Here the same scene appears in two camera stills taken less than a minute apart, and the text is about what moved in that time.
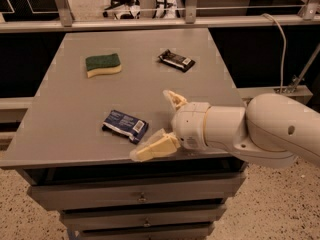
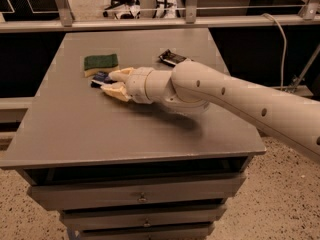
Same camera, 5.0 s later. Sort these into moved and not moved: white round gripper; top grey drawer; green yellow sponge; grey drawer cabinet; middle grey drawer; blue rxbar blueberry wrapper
Moved: blue rxbar blueberry wrapper; white round gripper
Not moved: middle grey drawer; green yellow sponge; grey drawer cabinet; top grey drawer
